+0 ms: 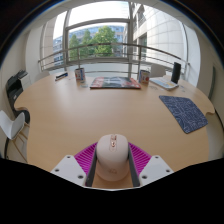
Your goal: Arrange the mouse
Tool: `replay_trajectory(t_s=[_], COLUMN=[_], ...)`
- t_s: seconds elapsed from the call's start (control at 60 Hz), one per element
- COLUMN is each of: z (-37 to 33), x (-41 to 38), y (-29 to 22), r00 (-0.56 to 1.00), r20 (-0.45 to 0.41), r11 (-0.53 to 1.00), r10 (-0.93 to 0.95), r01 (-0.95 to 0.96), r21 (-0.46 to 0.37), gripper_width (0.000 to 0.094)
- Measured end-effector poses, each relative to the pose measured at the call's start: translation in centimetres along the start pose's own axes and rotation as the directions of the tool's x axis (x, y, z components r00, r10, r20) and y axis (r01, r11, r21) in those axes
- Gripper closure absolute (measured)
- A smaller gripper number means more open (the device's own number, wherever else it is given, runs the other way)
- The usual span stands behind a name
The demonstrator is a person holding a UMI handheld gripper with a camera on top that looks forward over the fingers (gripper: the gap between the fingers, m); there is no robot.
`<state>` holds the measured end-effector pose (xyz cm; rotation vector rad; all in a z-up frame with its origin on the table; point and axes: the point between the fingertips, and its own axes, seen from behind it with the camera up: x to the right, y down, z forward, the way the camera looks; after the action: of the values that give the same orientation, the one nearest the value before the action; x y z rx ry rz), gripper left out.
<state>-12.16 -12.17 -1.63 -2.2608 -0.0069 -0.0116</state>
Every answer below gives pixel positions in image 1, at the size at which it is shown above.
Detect beige computer mouse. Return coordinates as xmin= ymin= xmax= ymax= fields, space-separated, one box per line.
xmin=95 ymin=133 xmax=130 ymax=182

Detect printed can with plant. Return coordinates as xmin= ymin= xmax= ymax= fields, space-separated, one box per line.
xmin=138 ymin=69 xmax=151 ymax=84

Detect printed white and blue cup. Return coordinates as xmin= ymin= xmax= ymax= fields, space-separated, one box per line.
xmin=74 ymin=67 xmax=86 ymax=83

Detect red and dark magazine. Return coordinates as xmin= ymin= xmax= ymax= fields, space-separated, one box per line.
xmin=89 ymin=76 xmax=142 ymax=90

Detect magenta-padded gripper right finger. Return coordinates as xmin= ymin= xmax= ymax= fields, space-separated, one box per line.
xmin=128 ymin=142 xmax=174 ymax=188

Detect white chair wooden legs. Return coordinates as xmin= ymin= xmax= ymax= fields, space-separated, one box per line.
xmin=0 ymin=109 xmax=30 ymax=164

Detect metal balcony railing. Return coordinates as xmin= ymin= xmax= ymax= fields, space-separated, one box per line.
xmin=37 ymin=42 xmax=191 ymax=81

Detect black cylindrical bottle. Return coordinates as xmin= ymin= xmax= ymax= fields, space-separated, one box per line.
xmin=170 ymin=61 xmax=182 ymax=85

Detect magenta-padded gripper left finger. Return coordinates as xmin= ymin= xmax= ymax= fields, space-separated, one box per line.
xmin=50 ymin=142 xmax=99 ymax=188

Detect light blue picture book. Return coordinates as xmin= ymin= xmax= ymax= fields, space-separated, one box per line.
xmin=148 ymin=76 xmax=180 ymax=91

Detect blue patterned mouse pad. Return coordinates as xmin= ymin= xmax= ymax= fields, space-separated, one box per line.
xmin=158 ymin=95 xmax=209 ymax=135

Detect dark stapler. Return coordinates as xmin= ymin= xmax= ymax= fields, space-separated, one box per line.
xmin=54 ymin=72 xmax=69 ymax=82

